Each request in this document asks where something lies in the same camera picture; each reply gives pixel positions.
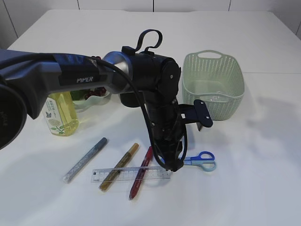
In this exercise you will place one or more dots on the purple artificial grape bunch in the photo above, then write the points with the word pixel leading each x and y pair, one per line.
pixel 84 94

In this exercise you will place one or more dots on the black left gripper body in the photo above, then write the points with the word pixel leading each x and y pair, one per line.
pixel 170 135

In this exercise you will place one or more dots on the gold glitter pen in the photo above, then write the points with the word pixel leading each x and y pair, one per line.
pixel 121 164

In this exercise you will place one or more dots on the silver glitter pen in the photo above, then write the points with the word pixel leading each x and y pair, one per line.
pixel 68 177

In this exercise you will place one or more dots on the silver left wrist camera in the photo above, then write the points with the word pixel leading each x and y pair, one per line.
pixel 196 113

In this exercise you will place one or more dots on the clear plastic ruler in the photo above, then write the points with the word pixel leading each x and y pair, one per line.
pixel 130 173

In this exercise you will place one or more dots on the black mesh pen holder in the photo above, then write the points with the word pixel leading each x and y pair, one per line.
pixel 129 100

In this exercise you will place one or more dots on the red glitter pen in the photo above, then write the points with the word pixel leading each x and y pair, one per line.
pixel 140 175

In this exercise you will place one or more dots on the blue scissors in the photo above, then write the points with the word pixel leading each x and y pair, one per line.
pixel 205 160

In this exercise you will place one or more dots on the yellow tea bottle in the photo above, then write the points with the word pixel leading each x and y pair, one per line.
pixel 60 114

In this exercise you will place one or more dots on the clear plastic sheet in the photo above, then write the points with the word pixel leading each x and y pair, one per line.
pixel 215 97

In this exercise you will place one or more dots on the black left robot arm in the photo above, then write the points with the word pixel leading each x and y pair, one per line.
pixel 27 79

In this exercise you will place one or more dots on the green woven plastic basket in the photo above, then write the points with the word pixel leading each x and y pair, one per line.
pixel 210 71

